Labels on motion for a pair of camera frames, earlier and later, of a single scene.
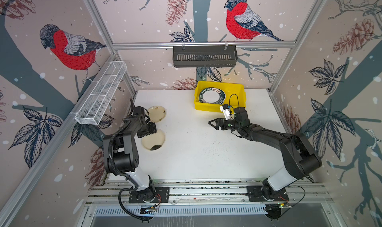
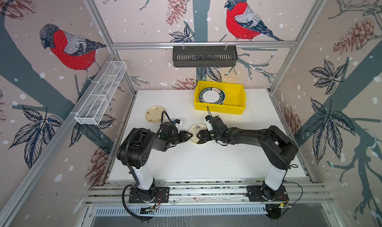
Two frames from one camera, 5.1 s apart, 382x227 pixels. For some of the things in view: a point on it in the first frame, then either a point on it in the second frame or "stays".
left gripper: (152, 128) -> (183, 137)
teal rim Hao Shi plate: (213, 95) stays
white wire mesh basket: (108, 80) stays
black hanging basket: (204, 56) stays
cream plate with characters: (156, 113) stays
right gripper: (219, 120) -> (206, 138)
